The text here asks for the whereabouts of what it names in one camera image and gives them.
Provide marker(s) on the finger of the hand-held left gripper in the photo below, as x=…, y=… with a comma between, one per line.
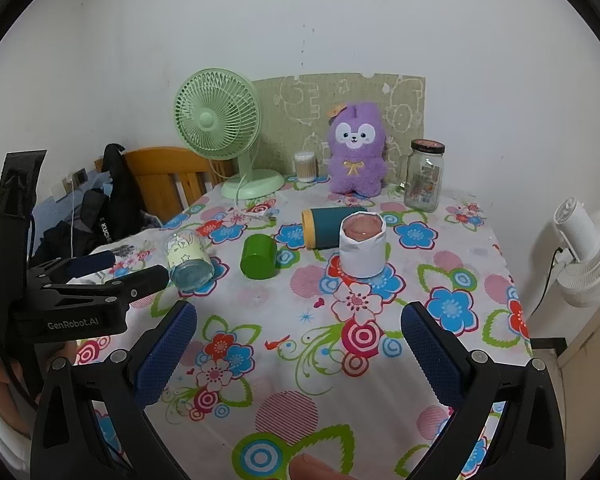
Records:
x=145, y=282
x=92, y=261

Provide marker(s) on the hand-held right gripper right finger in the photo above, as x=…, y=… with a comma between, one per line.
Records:
x=430, y=357

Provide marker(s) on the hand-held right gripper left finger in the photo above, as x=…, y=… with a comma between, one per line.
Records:
x=167, y=355

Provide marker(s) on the clear printed glass cup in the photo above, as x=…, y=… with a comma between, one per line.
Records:
x=187, y=260

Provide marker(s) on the green plastic cup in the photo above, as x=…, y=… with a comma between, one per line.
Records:
x=257, y=257

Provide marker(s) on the white paper-wrapped cup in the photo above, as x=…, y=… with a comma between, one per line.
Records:
x=361, y=257

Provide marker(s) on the teal cup with yellow lid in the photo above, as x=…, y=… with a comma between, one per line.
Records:
x=325, y=227

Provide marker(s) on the person's left hand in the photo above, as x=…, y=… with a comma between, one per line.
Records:
x=0, y=387

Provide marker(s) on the person's right hand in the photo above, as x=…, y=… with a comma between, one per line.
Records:
x=310, y=467

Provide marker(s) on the dark clothing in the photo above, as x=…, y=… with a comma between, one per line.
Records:
x=55, y=240

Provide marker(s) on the black backpack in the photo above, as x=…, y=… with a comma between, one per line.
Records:
x=120, y=200

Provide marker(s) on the wooden chair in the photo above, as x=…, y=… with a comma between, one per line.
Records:
x=160, y=170

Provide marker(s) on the floral tablecloth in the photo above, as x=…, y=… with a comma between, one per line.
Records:
x=280, y=310

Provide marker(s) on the beige cabinet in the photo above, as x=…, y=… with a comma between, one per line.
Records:
x=590, y=350

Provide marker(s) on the glass jar black lid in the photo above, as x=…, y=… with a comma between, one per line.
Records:
x=422, y=185

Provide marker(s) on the green desk fan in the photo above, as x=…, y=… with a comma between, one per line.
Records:
x=207, y=120

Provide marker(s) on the white clip fan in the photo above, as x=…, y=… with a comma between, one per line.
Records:
x=595, y=260

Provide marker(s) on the cotton swab container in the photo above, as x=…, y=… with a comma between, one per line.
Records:
x=306, y=167

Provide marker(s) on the purple plush toy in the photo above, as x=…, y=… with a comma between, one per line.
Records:
x=355, y=170

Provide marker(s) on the grey wall socket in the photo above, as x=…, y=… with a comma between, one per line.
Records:
x=80, y=176

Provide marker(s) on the green patterned wall sheet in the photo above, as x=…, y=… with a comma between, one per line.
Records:
x=290, y=105

